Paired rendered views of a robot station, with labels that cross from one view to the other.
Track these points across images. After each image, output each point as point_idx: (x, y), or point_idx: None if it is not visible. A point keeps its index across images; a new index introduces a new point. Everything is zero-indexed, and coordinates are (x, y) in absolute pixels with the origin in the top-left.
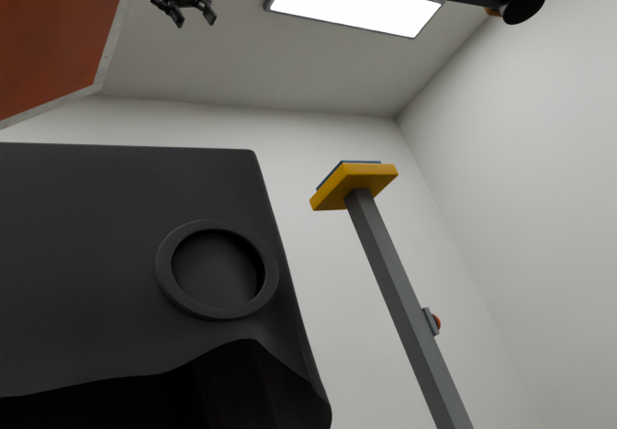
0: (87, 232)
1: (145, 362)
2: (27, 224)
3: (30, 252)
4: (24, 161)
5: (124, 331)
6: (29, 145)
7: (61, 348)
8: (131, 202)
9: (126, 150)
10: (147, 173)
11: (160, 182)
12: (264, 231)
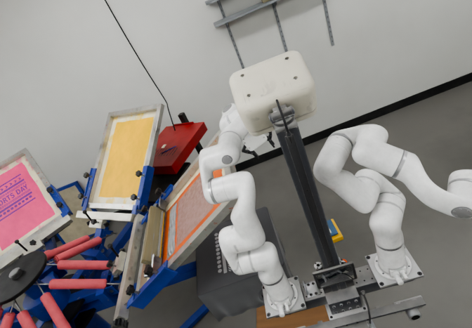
0: (242, 295)
1: (258, 305)
2: (230, 298)
3: (232, 300)
4: (225, 289)
5: (253, 303)
6: (225, 286)
7: (243, 307)
8: (251, 287)
9: (246, 279)
10: (253, 281)
11: (256, 282)
12: None
